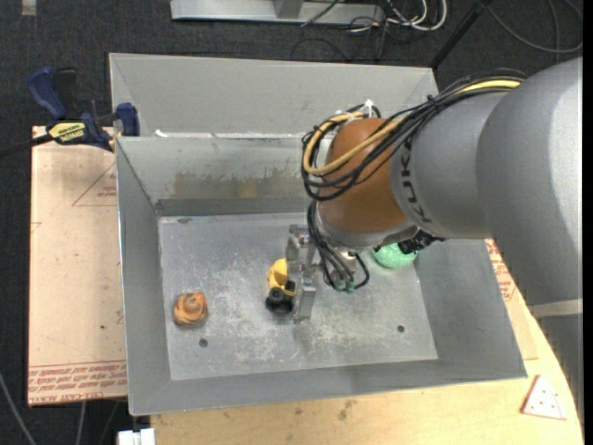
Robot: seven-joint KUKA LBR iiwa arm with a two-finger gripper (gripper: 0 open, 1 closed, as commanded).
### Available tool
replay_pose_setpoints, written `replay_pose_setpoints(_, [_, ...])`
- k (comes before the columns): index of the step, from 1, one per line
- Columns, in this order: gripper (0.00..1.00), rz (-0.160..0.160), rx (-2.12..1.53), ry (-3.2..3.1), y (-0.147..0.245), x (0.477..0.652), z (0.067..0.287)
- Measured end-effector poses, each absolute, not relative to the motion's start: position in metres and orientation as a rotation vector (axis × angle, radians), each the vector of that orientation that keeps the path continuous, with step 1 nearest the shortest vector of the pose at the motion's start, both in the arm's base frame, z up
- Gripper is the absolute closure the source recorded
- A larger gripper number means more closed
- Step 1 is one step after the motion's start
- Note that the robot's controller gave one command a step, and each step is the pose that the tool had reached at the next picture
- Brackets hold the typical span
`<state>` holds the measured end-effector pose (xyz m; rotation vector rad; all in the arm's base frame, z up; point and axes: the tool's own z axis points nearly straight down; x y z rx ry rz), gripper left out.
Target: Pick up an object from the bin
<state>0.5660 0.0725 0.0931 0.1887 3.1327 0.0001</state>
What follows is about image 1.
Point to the brown cardboard board, red print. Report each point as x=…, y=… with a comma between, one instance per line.
x=74, y=271

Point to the orange striped toy animal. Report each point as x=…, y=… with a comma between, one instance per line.
x=190, y=309

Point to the grey metal bin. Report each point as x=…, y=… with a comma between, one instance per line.
x=241, y=285

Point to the white triangular pad with dots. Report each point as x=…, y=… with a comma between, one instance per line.
x=543, y=399

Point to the green ball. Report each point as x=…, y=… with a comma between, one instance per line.
x=391, y=258

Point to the yellow and black toy vehicle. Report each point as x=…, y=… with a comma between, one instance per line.
x=279, y=276

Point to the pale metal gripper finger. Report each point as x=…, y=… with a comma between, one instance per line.
x=306, y=306
x=293, y=253

